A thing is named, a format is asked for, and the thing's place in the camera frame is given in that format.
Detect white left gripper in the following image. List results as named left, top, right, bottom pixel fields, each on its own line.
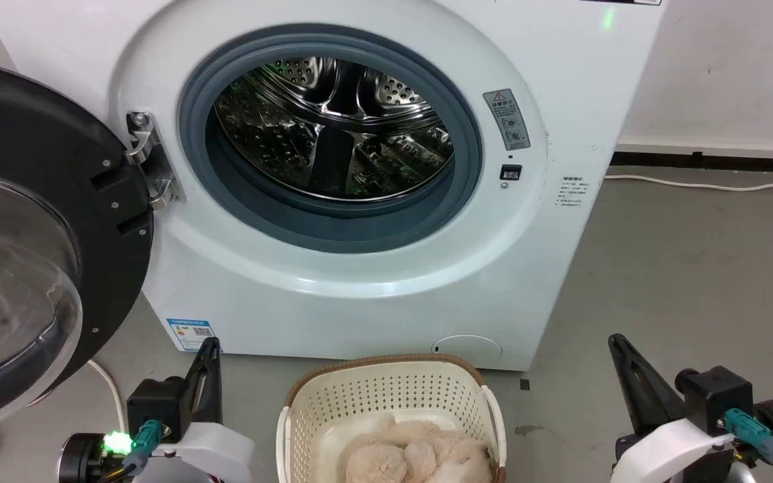
left=148, top=337, right=257, bottom=483

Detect cream perforated laundry basket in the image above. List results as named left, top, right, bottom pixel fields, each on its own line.
left=276, top=354, right=508, bottom=483

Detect teal plug camera cable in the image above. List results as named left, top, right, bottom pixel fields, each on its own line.
left=722, top=407, right=773, bottom=483
left=101, top=419, right=163, bottom=483

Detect black round glass washer door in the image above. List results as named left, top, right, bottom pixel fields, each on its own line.
left=0, top=57, right=156, bottom=440

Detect black wall baseboard strip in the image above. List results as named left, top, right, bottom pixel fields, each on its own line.
left=611, top=152, right=773, bottom=175

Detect teal plug right camera cable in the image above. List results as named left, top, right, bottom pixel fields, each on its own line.
left=722, top=407, right=773, bottom=483

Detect teal plug left camera cable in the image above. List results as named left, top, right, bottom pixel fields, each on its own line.
left=101, top=419, right=163, bottom=483

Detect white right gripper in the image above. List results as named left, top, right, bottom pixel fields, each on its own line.
left=608, top=333, right=737, bottom=483

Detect white front-load washing machine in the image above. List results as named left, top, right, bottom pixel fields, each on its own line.
left=0, top=0, right=669, bottom=373

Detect round white filter cover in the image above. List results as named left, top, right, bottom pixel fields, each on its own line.
left=431, top=335, right=503, bottom=360

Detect beige plush toy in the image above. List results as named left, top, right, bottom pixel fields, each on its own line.
left=340, top=413, right=495, bottom=483

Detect steel washer drum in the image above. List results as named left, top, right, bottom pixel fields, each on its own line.
left=214, top=57, right=456, bottom=202

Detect chrome door hinge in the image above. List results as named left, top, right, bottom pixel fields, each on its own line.
left=125, top=111, right=179, bottom=209

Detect white floor cable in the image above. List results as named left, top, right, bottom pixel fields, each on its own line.
left=88, top=360, right=125, bottom=433
left=605, top=173, right=773, bottom=193

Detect grey rubber door gasket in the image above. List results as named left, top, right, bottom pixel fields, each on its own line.
left=178, top=23, right=484, bottom=254

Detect blue energy label sticker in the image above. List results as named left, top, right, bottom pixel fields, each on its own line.
left=165, top=317, right=216, bottom=353

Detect grey warning sticker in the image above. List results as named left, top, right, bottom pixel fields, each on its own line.
left=482, top=89, right=531, bottom=152

